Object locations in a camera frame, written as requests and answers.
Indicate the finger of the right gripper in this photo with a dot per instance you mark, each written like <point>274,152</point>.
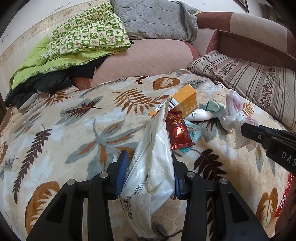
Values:
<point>266,136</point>

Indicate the white plastic wipes packet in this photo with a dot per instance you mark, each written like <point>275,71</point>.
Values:
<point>150,179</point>

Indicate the green checkered quilt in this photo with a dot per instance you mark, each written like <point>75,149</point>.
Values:
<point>94,33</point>

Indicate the white pink tissue bag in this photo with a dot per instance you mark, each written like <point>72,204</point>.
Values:
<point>234,118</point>

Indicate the red foil snack packet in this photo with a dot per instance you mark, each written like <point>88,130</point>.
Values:
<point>177,130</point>

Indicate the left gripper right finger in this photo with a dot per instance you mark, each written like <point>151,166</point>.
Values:
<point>232,219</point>

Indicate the white spray bottle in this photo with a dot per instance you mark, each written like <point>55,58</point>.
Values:
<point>200,115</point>

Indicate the grey quilted pillow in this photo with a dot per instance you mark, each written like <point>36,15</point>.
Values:
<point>157,19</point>

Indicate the teal cartoon wipes pouch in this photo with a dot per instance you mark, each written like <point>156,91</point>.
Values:
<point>195,132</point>

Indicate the framed picture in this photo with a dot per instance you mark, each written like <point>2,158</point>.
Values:
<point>243,4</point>

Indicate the pink quilted bolster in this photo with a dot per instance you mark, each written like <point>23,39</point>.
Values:
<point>145,57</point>

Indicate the brown patchwork headboard cushion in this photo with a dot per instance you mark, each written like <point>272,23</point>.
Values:
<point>246,37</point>

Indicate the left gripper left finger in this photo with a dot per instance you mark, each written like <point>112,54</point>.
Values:
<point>63,217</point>

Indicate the orange medicine box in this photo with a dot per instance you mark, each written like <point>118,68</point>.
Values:
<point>185,101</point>

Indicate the black garment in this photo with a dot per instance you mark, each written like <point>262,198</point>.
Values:
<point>50,83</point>

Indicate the red plastic mesh basket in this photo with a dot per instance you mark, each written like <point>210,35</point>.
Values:
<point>284,198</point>

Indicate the striped floral pillow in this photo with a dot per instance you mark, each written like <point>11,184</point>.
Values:
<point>269,87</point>

